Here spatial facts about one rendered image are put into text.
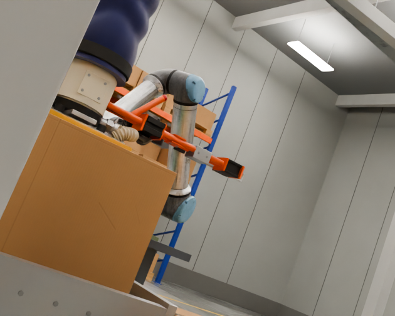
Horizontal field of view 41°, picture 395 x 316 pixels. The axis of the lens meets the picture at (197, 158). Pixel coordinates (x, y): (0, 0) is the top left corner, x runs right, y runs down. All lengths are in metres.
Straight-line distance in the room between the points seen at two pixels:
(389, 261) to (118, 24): 3.83
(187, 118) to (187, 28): 9.69
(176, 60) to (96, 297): 10.56
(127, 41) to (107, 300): 0.77
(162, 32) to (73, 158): 10.27
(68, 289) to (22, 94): 0.89
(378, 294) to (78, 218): 3.81
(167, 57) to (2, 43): 11.16
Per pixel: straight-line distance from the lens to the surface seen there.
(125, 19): 1.70
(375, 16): 4.87
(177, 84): 2.38
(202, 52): 12.21
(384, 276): 5.03
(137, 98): 2.31
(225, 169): 1.91
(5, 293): 1.35
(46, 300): 1.38
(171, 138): 1.80
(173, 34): 11.84
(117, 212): 1.56
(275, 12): 11.73
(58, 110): 1.58
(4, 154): 0.55
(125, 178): 1.56
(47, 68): 0.56
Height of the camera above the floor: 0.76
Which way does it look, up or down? 10 degrees up
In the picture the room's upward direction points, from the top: 22 degrees clockwise
